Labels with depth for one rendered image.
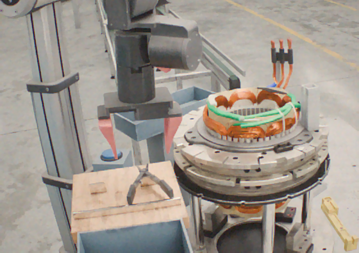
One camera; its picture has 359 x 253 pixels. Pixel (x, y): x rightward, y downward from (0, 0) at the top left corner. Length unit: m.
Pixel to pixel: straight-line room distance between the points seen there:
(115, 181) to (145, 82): 0.24
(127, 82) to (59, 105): 0.46
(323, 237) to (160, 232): 0.49
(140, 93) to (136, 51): 0.06
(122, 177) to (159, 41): 0.31
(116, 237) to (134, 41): 0.30
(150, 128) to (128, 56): 0.46
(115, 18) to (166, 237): 0.35
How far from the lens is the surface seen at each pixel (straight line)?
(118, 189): 0.86
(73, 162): 1.22
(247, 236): 1.18
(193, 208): 1.03
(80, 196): 0.86
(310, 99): 0.92
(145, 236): 0.77
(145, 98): 0.73
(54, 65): 1.14
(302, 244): 1.06
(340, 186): 1.37
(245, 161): 0.85
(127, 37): 0.70
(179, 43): 0.66
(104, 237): 0.77
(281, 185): 0.89
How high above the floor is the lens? 1.49
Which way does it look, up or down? 22 degrees down
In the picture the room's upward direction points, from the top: 6 degrees counter-clockwise
